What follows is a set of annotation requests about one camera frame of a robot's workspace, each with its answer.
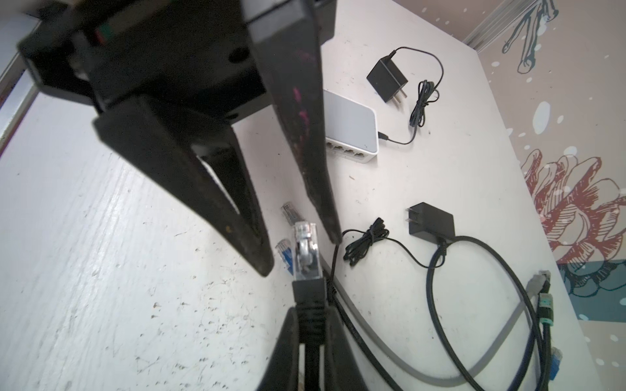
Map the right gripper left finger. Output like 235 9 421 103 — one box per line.
257 307 300 391

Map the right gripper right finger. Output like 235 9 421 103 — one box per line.
324 306 368 391

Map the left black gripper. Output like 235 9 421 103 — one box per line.
18 1 342 276

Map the black ethernet cable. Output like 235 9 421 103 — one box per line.
291 219 329 391

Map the white network switch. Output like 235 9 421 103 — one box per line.
323 91 379 163

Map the black power adapter with cord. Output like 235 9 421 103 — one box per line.
366 46 445 146

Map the grey ethernet cable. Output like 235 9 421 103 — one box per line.
280 201 553 388

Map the dark blue ethernet cable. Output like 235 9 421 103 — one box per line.
275 238 563 391

